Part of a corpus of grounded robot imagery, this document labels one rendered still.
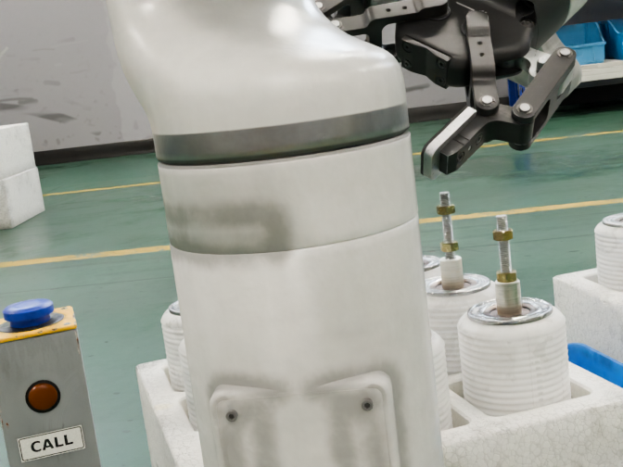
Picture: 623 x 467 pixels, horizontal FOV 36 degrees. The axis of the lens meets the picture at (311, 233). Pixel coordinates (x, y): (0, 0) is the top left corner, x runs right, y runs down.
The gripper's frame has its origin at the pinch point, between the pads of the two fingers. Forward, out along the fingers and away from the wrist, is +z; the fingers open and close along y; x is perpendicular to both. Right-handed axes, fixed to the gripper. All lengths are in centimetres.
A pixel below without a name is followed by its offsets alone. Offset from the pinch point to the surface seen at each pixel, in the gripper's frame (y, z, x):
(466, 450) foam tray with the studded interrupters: 6.2, -4.2, 37.3
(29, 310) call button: -24.9, 12.4, 26.2
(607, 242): -1, -46, 58
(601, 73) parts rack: -126, -335, 307
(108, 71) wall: -386, -209, 353
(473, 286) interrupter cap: -4.9, -21.5, 43.1
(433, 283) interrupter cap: -9, -21, 45
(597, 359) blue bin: 5, -34, 62
